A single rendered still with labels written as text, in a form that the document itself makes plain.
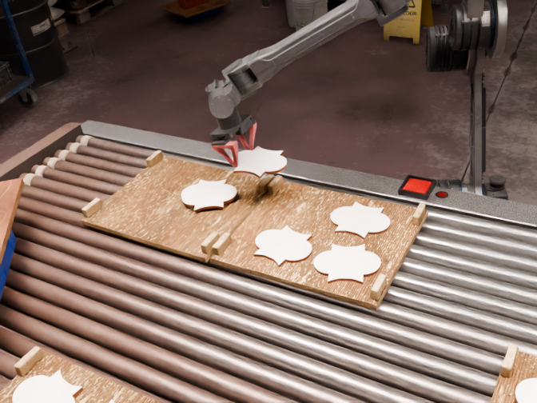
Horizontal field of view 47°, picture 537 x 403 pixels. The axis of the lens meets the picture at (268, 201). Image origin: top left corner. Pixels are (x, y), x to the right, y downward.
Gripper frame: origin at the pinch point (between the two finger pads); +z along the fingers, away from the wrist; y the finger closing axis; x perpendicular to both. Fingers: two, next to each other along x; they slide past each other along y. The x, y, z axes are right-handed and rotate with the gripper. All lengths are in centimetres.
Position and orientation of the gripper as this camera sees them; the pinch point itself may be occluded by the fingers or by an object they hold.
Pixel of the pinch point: (242, 156)
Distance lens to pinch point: 156.8
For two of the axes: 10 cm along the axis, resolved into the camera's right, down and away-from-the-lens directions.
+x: -8.3, -0.1, 5.6
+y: 4.7, -5.5, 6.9
